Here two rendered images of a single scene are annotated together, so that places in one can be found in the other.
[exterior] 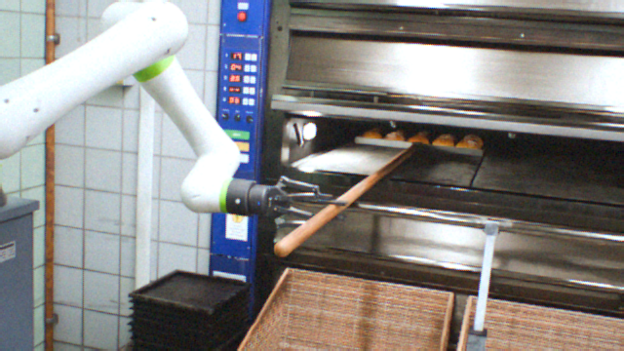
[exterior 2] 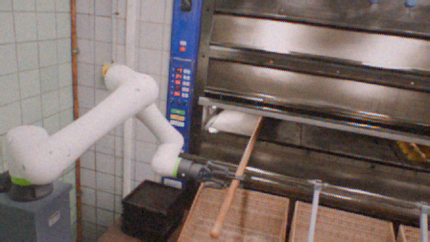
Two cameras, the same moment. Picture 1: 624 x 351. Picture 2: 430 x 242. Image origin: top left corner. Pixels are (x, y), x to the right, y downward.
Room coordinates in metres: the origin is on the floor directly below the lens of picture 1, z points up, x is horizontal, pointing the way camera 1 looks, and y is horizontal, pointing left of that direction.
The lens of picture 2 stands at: (0.40, 0.15, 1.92)
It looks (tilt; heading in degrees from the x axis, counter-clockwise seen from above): 19 degrees down; 356
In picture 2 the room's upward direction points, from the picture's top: 7 degrees clockwise
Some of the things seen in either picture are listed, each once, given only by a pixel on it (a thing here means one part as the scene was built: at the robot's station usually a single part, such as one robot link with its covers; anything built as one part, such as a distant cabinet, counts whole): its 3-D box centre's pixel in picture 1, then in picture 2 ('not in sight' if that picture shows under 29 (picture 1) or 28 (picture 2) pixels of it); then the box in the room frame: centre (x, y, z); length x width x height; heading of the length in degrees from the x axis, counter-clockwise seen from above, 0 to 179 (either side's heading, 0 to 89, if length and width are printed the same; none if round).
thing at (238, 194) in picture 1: (244, 197); (186, 169); (1.77, 0.17, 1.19); 0.12 x 0.06 x 0.09; 164
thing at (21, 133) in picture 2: not in sight; (29, 154); (1.47, 0.72, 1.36); 0.16 x 0.13 x 0.19; 41
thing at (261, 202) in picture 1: (271, 201); (202, 173); (1.74, 0.10, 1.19); 0.09 x 0.07 x 0.08; 74
